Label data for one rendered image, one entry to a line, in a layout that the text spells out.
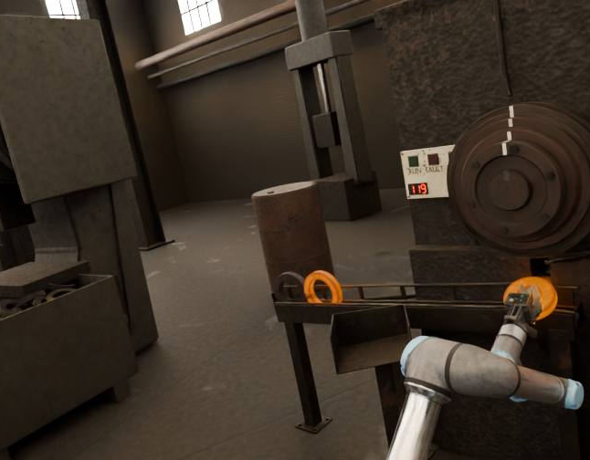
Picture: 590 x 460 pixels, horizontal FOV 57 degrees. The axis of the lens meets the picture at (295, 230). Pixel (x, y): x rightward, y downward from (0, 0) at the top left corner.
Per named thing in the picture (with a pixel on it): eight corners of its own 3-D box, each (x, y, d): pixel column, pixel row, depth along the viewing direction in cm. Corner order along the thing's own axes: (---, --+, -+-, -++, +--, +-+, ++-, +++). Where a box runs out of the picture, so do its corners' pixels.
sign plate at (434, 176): (409, 197, 206) (403, 151, 202) (475, 193, 188) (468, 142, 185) (406, 199, 204) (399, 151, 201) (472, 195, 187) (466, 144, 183)
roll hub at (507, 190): (475, 232, 172) (464, 145, 166) (570, 232, 153) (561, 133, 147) (468, 237, 168) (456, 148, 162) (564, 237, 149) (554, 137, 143)
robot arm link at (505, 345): (489, 381, 154) (479, 360, 151) (500, 352, 160) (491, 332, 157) (516, 385, 149) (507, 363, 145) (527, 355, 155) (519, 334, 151)
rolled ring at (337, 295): (331, 320, 233) (335, 318, 236) (342, 287, 224) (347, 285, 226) (299, 297, 242) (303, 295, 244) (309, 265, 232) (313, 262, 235)
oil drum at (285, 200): (300, 272, 522) (281, 182, 504) (349, 275, 482) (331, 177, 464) (257, 294, 480) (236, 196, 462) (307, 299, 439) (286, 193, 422)
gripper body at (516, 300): (534, 292, 161) (522, 320, 154) (541, 312, 164) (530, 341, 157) (508, 290, 166) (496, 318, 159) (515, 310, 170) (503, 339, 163)
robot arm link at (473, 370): (499, 349, 116) (588, 376, 146) (454, 339, 124) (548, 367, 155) (489, 403, 114) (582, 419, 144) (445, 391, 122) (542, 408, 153)
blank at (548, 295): (510, 283, 182) (506, 277, 180) (559, 282, 172) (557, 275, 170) (502, 321, 173) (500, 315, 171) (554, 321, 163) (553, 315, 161)
